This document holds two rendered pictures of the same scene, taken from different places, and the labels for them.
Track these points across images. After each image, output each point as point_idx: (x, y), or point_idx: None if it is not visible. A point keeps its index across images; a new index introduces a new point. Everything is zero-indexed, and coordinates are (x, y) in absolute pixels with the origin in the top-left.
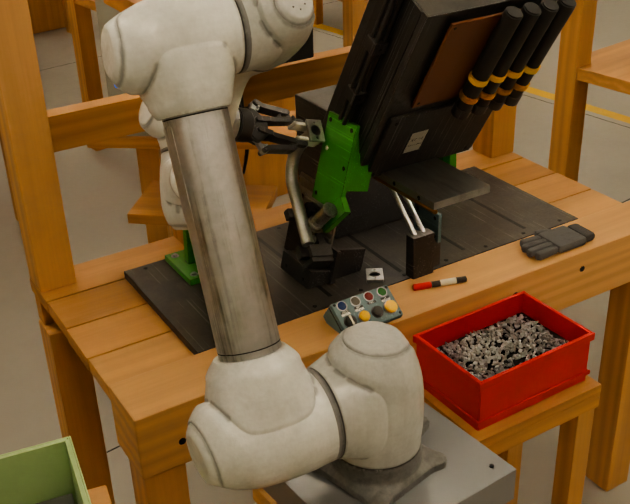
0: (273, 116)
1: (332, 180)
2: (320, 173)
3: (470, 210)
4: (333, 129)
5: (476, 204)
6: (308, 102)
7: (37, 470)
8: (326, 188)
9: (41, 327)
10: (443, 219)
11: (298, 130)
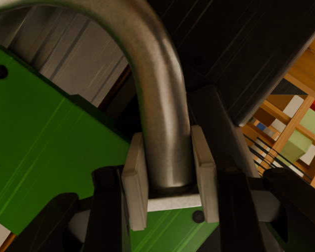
0: (294, 207)
1: (17, 171)
2: (53, 115)
3: (108, 61)
4: (163, 220)
5: (119, 58)
6: None
7: None
8: (1, 133)
9: None
10: (89, 52)
11: (194, 149)
